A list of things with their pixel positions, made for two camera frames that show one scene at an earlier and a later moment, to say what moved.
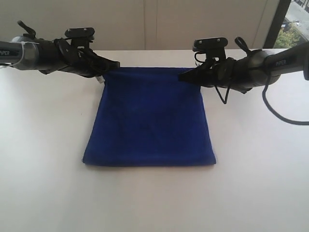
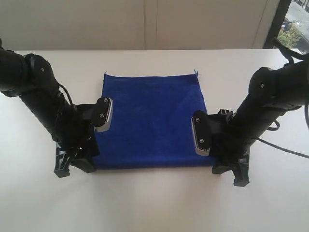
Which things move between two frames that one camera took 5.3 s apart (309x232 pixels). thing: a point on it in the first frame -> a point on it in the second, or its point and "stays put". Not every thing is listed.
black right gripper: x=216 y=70 -> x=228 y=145
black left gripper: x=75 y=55 -> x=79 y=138
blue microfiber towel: x=146 y=115 stays put
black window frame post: x=276 y=23 stays put
